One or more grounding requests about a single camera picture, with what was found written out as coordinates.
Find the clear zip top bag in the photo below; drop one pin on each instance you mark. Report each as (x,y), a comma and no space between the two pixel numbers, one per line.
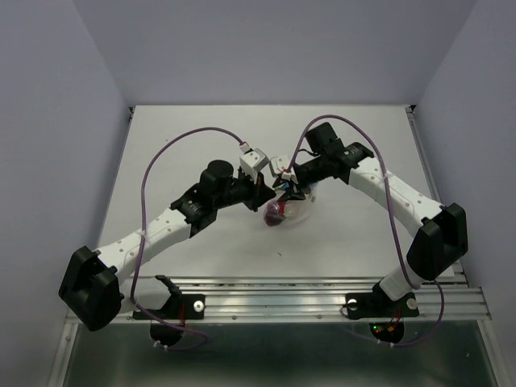
(312,196)

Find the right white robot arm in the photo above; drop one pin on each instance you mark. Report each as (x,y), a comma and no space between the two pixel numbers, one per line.
(439,232)

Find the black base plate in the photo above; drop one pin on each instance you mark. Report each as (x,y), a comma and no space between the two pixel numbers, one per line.
(187,306)
(377,305)

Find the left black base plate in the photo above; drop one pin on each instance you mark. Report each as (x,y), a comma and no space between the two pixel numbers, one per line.
(187,306)

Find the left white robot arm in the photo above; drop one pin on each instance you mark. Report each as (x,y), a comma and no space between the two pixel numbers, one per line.
(91,286)

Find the white radish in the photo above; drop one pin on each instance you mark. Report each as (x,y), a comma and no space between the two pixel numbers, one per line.
(301,209)

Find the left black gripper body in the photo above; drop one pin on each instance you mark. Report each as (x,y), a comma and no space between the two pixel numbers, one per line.
(242,190)

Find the aluminium rail frame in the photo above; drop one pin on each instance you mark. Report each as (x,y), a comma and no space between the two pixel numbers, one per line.
(277,300)

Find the purple onion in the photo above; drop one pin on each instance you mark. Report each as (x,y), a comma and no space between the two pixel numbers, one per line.
(273,215)

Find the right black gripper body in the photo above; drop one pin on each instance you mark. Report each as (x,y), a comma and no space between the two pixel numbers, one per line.
(310,172)

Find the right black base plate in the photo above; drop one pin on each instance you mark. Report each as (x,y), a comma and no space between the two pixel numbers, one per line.
(377,305)

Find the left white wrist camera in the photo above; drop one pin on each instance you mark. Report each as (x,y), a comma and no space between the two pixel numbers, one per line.
(252,162)

